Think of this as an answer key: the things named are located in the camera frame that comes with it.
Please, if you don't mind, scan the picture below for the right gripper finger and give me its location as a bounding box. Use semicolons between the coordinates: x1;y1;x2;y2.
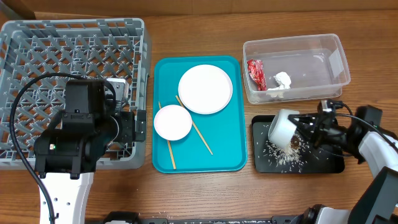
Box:
294;123;317;144
288;113;320;124

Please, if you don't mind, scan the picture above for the grey bowl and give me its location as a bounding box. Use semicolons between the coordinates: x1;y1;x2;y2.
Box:
268;109;299;149

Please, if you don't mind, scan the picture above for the white rice pile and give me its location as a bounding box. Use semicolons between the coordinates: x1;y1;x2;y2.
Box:
252;122;322;173

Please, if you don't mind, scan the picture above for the pink small plate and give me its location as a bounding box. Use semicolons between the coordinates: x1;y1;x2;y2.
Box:
154;105;193;141

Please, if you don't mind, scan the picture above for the white tissue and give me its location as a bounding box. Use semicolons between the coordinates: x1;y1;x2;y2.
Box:
268;72;292;98

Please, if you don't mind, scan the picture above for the red snack wrapper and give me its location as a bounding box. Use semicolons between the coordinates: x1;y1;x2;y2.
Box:
247;59;267;91

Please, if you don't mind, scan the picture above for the large white plate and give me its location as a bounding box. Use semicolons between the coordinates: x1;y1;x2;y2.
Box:
178;64;233;114

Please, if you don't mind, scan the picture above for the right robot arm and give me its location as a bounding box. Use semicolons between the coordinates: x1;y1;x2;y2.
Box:
287;104;397;223

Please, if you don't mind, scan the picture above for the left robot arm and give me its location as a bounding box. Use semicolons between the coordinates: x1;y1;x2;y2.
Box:
34;78;146;223

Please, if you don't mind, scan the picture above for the black plastic tray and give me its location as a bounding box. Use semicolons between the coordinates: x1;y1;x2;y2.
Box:
251;115;345;174

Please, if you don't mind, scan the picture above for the clear plastic bin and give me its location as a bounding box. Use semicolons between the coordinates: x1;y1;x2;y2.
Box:
243;34;351;105

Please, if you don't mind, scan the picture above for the grey plastic dish rack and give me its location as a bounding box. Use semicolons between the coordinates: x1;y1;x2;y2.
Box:
1;18;152;170

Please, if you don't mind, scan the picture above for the teal plastic tray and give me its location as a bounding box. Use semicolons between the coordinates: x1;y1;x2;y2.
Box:
152;55;248;174

